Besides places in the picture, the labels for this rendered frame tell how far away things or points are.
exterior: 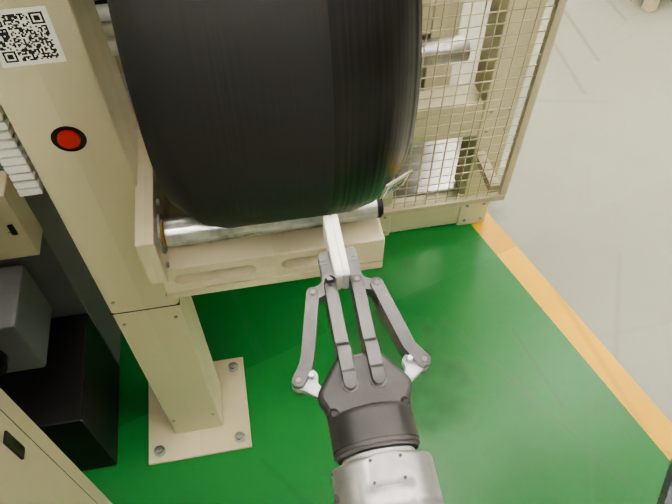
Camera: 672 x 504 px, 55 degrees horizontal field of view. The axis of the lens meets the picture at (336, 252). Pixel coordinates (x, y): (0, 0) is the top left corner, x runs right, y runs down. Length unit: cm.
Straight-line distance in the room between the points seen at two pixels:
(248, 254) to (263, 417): 87
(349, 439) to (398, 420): 4
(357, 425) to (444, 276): 154
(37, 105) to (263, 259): 38
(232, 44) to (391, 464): 39
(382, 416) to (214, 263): 53
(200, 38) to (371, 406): 36
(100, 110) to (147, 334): 58
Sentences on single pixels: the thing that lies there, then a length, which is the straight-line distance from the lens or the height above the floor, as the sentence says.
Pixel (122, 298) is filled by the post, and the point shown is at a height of 67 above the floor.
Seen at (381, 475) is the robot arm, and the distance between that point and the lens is 53.
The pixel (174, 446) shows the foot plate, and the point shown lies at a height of 1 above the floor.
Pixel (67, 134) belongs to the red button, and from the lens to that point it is 95.
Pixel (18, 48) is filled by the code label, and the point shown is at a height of 121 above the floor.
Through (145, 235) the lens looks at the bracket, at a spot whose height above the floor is 95.
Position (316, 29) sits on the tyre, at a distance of 63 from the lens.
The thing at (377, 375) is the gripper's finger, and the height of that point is 116.
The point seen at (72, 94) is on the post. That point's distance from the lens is 91.
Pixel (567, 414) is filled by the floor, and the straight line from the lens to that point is 192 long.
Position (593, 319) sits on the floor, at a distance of 209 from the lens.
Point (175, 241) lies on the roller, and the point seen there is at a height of 90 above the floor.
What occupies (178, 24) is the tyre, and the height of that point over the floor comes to 133.
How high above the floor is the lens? 167
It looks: 53 degrees down
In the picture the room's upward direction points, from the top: straight up
